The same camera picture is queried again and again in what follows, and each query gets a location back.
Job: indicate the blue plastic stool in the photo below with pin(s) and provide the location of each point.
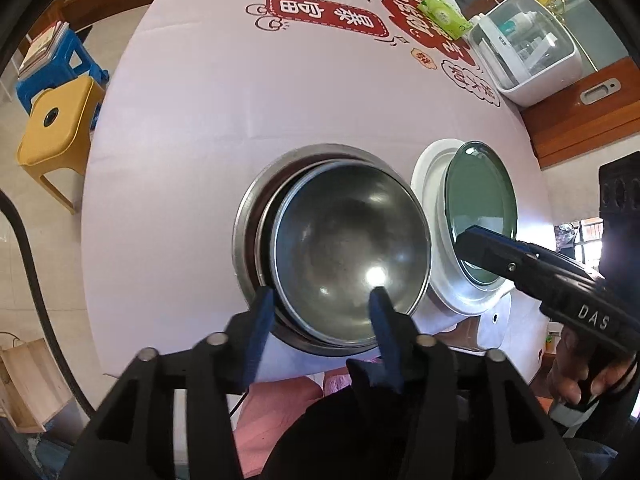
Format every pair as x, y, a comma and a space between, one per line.
75, 55

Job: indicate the white dish cabinet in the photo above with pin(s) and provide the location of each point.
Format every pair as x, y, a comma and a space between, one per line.
530, 85

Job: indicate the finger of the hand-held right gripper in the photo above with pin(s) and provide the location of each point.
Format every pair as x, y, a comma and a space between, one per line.
495, 255

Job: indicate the white plastic stool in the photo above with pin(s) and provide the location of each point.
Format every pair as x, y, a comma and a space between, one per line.
480, 330

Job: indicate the small dark steel bowl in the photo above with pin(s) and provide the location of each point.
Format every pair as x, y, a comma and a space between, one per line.
350, 240

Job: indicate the pink steel bowl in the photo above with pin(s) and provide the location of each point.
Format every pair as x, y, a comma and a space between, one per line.
265, 220

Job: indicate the wooden box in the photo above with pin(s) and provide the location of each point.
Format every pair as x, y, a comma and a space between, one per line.
30, 390

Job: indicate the person's right hand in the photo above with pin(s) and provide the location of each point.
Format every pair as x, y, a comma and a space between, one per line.
570, 370

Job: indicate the orange door with white lock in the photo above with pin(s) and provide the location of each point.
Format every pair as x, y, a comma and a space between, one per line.
590, 120

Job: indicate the green plate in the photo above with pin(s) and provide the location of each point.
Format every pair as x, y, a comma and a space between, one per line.
480, 195

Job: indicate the dark garment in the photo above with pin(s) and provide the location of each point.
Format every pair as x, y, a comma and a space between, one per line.
320, 435

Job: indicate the pink trousers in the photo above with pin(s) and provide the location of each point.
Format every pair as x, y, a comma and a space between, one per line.
280, 410

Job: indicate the green tissue pack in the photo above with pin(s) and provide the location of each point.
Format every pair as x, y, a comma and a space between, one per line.
445, 15

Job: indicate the large white plate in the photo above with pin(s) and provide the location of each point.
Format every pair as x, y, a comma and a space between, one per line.
425, 200

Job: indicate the stack of books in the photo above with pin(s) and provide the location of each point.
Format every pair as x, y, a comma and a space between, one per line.
40, 50

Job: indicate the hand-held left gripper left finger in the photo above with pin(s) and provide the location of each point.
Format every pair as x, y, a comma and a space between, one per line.
262, 330

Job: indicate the yellow plastic stool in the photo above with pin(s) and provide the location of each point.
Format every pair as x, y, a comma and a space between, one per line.
55, 125

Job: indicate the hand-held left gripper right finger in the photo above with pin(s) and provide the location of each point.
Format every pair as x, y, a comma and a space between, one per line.
385, 335

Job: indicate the large steel bowl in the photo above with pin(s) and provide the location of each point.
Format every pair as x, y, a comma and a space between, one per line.
245, 240

